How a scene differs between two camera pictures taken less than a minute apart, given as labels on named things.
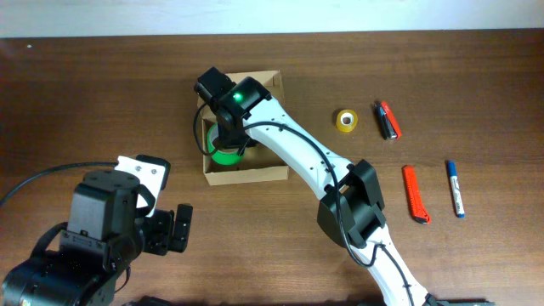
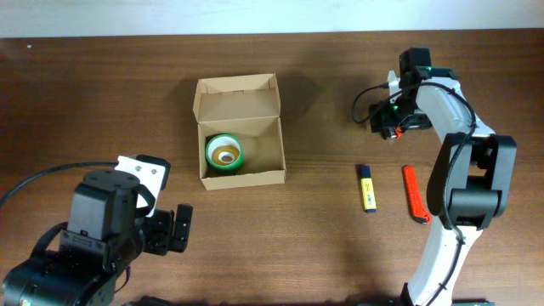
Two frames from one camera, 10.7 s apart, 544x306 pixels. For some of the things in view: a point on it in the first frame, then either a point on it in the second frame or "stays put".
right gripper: x=226 y=140 → x=419 y=121
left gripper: x=163 y=239 stays put
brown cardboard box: x=256 y=165 stays put
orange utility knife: x=418 y=210 stays put
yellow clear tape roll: x=347 y=120 → x=225 y=155
